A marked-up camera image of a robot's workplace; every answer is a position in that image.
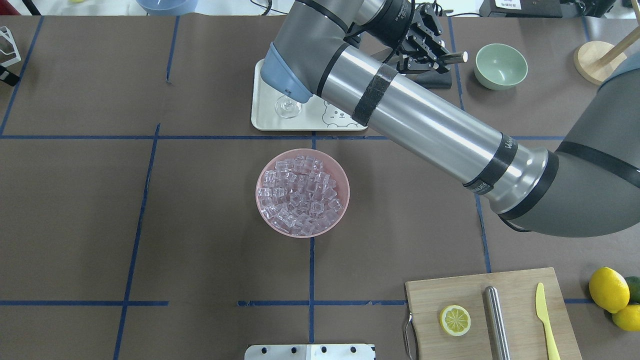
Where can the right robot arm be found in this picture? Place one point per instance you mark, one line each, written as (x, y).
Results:
(587, 187)

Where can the blue bowl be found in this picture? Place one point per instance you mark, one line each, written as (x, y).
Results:
(168, 7)

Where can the pink bowl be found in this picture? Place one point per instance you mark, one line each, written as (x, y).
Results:
(302, 192)

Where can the dark grey folded cloth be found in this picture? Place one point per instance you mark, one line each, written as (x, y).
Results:
(435, 78)

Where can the clear ice cubes pile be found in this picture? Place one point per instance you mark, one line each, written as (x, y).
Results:
(301, 194)

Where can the lemon half slice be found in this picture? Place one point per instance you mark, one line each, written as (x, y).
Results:
(455, 320)

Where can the clear wine glass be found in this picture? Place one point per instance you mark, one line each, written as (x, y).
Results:
(287, 108)

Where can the wooden cutting board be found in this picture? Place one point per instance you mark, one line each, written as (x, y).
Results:
(501, 305)

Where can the wooden stand with base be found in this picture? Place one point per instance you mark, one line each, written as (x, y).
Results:
(597, 60)

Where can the green bowl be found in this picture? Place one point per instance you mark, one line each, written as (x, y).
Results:
(499, 67)

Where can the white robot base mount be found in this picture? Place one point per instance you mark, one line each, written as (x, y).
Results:
(340, 351)

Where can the white bear tray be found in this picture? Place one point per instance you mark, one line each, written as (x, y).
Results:
(317, 115)

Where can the metal ice scoop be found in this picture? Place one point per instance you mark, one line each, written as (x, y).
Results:
(450, 58)

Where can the yellow plastic knife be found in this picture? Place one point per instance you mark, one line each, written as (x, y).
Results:
(542, 314)

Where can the yellow lemon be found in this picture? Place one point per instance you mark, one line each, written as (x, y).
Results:
(628, 319)
(609, 290)

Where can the white wire cup rack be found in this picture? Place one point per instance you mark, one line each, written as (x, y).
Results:
(10, 56)

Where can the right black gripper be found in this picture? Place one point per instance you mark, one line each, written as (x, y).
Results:
(396, 16)

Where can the green lime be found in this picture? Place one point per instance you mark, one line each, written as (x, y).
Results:
(633, 284)

